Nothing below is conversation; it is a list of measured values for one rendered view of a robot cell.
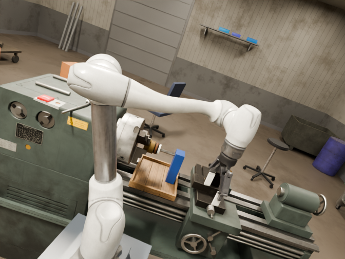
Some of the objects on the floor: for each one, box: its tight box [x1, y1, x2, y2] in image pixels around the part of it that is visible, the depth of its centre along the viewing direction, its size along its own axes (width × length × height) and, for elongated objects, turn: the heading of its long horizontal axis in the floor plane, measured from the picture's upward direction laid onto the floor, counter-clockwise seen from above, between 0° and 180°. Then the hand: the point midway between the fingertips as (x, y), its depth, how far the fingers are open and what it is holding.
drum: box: [312, 136, 345, 176], centre depth 564 cm, size 55×55×83 cm
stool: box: [243, 137, 290, 189], centre depth 408 cm, size 61×58×73 cm
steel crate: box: [281, 115, 341, 159], centre depth 657 cm, size 97×115×79 cm
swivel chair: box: [143, 82, 186, 138], centre depth 417 cm, size 61×58×106 cm
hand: (211, 192), depth 103 cm, fingers open, 13 cm apart
